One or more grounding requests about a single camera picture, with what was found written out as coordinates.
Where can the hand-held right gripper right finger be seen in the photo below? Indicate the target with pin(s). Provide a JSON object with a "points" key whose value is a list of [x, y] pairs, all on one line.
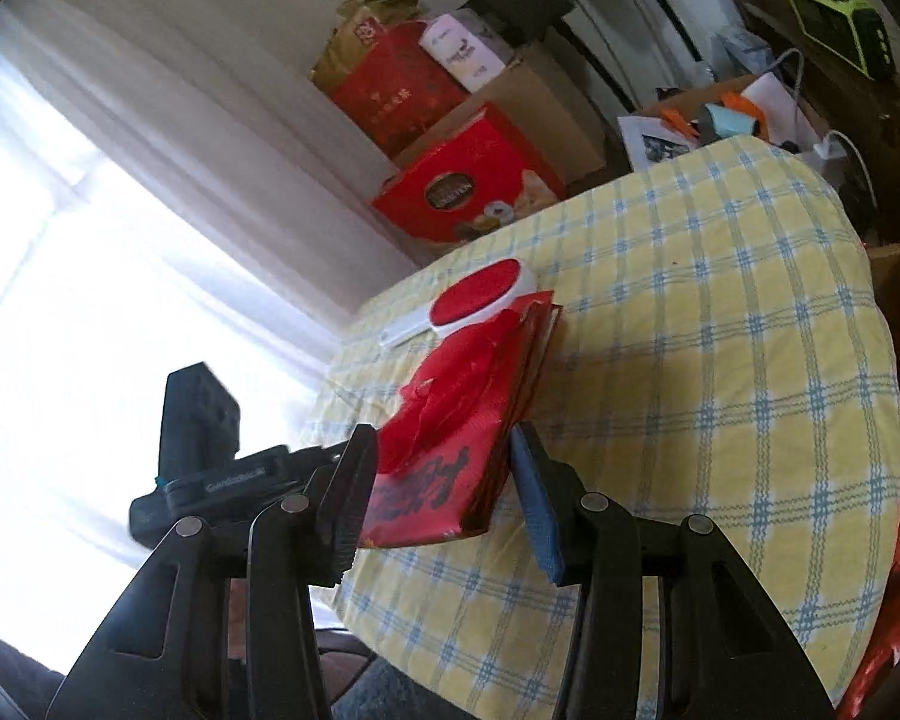
{"points": [[540, 517]]}

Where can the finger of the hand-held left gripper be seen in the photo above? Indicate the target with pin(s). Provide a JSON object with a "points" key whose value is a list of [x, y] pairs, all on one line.
{"points": [[315, 456]]}

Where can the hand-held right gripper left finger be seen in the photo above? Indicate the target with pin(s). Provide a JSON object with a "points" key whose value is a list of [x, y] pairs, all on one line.
{"points": [[349, 510]]}

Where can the red foil calligraphy bag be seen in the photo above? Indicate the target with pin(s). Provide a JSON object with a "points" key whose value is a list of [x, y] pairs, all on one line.
{"points": [[450, 450]]}

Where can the grey fleece cloth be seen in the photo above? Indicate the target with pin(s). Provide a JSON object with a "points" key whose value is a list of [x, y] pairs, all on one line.
{"points": [[450, 694]]}

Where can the yellow checked tablecloth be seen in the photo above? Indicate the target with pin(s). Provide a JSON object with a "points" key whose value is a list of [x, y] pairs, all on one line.
{"points": [[720, 390]]}

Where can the red white lint brush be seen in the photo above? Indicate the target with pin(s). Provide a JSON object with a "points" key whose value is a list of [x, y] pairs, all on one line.
{"points": [[472, 296]]}

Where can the white curtain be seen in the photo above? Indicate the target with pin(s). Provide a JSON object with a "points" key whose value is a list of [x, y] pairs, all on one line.
{"points": [[120, 202]]}

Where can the red cookie gift box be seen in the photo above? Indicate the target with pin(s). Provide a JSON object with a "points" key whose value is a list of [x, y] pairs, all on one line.
{"points": [[457, 187]]}

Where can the red tea gift box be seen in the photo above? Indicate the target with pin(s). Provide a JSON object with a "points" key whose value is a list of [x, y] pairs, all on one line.
{"points": [[397, 90]]}

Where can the cardboard box with papers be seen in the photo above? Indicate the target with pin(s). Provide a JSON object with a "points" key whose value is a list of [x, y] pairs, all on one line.
{"points": [[660, 139]]}

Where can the large closed cardboard box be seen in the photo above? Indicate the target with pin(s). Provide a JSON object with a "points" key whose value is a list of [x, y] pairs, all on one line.
{"points": [[547, 105]]}

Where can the white purple packet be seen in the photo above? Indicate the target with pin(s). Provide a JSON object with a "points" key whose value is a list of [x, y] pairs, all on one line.
{"points": [[461, 49]]}

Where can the gold paper bag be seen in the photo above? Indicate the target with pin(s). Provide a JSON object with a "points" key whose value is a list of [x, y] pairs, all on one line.
{"points": [[360, 15]]}

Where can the black speaker stand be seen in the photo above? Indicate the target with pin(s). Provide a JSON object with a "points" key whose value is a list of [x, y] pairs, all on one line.
{"points": [[596, 52], [671, 11]]}

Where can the grey device box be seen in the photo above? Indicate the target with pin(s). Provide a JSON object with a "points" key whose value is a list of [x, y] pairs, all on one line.
{"points": [[746, 52]]}

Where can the green black portable radio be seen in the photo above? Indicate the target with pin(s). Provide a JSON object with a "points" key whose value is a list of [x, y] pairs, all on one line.
{"points": [[840, 22]]}

